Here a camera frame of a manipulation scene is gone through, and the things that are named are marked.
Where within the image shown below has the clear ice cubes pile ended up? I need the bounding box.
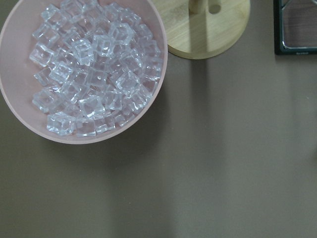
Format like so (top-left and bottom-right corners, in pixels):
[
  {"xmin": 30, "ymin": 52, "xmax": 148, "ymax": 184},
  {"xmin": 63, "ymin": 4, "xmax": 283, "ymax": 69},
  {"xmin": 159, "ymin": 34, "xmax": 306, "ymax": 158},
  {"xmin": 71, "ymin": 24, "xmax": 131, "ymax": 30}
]
[{"xmin": 29, "ymin": 0, "xmax": 163, "ymax": 137}]

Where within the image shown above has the pink bowl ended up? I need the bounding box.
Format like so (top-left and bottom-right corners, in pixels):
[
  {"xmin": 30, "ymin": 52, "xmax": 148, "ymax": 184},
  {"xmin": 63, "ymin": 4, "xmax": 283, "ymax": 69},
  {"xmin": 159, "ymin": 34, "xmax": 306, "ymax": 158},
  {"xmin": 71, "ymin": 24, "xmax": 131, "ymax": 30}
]
[{"xmin": 0, "ymin": 0, "xmax": 168, "ymax": 144}]

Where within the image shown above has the round wooden stand base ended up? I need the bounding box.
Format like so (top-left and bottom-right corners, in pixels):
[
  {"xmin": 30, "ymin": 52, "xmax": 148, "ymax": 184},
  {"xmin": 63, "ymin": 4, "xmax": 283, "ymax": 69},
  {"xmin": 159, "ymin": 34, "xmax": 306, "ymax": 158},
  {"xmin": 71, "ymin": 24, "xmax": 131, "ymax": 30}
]
[{"xmin": 153, "ymin": 0, "xmax": 251, "ymax": 60}]

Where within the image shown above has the black framed tray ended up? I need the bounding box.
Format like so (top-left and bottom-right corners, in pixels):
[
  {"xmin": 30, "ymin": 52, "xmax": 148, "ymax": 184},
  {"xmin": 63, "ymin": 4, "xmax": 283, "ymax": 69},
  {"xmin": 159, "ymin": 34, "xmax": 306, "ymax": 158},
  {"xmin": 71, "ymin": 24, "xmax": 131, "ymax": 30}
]
[{"xmin": 273, "ymin": 0, "xmax": 317, "ymax": 55}]

